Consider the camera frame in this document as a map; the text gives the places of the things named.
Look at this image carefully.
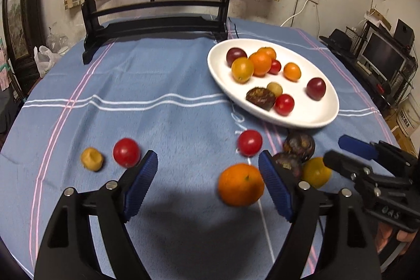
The black hat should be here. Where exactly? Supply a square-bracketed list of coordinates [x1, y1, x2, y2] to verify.
[319, 28, 352, 51]

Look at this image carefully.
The red cherry tomato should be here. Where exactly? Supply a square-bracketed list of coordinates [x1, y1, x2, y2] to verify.
[237, 129, 263, 157]
[274, 94, 295, 117]
[112, 138, 141, 168]
[268, 60, 282, 75]

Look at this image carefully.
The computer monitor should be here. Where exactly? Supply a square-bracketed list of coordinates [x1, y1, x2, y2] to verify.
[360, 32, 405, 82]

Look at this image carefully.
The yellow-green round fruit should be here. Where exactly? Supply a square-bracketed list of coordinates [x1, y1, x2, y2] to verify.
[302, 157, 332, 189]

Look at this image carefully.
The dark wooden framed cabinet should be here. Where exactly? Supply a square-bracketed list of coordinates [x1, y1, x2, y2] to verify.
[3, 0, 43, 92]

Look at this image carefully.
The white oval plate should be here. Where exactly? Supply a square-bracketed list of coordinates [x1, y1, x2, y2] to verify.
[206, 38, 340, 129]

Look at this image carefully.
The large orange mandarin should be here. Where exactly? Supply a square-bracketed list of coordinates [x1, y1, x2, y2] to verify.
[217, 163, 265, 207]

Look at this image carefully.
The small orange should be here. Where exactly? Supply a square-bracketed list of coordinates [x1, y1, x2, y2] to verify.
[283, 62, 302, 82]

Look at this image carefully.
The dark red plum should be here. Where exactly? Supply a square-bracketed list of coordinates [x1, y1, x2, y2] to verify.
[226, 47, 248, 67]
[306, 77, 326, 101]

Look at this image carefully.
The red cherry tomato on plate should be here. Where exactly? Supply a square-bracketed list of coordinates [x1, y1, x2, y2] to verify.
[268, 60, 282, 75]

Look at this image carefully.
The orange mandarin left of pile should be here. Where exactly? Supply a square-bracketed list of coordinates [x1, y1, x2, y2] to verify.
[248, 52, 272, 77]

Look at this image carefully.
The person's right hand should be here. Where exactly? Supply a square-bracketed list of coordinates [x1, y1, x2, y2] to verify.
[374, 221, 419, 256]

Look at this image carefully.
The white bucket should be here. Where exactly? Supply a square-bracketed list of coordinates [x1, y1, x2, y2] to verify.
[396, 94, 420, 137]

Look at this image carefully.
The dark mangosteen on plate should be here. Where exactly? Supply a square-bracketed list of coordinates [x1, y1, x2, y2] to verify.
[246, 87, 276, 111]

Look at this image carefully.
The dark mangosteen front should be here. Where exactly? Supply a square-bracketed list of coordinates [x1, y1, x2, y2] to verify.
[273, 152, 303, 178]

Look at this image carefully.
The black speaker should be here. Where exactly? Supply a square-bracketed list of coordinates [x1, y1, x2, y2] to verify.
[394, 19, 415, 49]

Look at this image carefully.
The small yellow dented fruit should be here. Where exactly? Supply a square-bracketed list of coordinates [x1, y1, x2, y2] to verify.
[80, 147, 104, 172]

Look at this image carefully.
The small yellow-green fruit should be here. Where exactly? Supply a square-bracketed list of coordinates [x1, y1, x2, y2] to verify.
[266, 82, 283, 97]

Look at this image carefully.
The blue striped tablecloth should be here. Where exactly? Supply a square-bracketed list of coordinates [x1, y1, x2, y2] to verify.
[0, 15, 402, 280]

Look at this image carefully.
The white plastic bag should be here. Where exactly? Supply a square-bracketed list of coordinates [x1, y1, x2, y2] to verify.
[33, 45, 62, 78]

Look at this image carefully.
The white power cable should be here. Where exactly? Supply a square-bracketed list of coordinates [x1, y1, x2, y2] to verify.
[280, 0, 333, 29]

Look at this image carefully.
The dark mangosteen back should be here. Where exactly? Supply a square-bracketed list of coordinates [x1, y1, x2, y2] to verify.
[283, 131, 316, 163]

